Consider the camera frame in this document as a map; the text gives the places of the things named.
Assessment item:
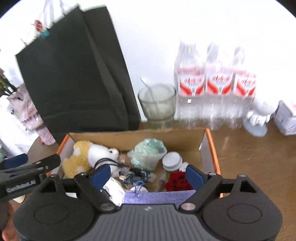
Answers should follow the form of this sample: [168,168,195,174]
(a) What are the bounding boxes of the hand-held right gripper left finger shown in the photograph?
[38,164,121,213]

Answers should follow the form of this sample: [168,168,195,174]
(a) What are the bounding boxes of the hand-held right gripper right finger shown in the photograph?
[179,164,258,212]

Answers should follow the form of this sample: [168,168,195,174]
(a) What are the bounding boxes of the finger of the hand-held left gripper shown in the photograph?
[0,153,28,171]
[0,154,62,181]

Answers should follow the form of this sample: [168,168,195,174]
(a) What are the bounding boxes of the red rose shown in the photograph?
[163,171,194,192]

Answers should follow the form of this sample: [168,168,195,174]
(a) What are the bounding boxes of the white plastic bag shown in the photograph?
[101,177,127,207]

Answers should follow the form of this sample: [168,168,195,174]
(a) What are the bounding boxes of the small white cap object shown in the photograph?
[162,151,183,172]

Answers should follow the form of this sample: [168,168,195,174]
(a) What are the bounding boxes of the tan and white plush toy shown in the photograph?
[62,141,127,179]

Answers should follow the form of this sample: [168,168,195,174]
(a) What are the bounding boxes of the blue snack wrapper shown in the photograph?
[123,170,152,186]

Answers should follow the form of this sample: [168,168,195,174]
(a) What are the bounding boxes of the red cardboard box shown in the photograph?
[46,128,224,199]

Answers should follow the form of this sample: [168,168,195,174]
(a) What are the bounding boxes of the purple fabric pouch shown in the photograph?
[123,181,197,205]

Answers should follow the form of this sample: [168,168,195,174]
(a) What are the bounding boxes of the iridescent plastic bag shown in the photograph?
[127,138,167,171]

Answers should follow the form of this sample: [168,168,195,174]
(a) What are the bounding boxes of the wooden desktop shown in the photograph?
[9,121,296,235]

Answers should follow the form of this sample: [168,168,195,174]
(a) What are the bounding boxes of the person's left hand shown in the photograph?
[0,227,19,241]

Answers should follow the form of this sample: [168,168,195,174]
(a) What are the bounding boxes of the purple ceramic vase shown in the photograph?
[7,84,56,146]

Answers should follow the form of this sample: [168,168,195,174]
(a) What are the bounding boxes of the dried flowers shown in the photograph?
[0,68,18,98]

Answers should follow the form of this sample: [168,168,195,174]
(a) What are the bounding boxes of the glass cup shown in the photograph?
[138,83,177,128]

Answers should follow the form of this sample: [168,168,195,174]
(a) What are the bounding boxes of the black paper bag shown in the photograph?
[15,5,142,146]

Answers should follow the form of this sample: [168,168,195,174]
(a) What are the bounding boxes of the white round speaker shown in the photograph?
[243,92,282,137]

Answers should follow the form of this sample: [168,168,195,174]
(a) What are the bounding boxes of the metal spoon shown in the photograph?
[140,76,160,117]

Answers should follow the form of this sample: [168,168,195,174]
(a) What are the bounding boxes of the clear water bottle red label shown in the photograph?
[228,46,257,129]
[202,43,234,130]
[174,40,206,129]

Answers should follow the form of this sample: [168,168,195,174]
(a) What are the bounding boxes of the white tin box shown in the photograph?
[273,100,296,136]

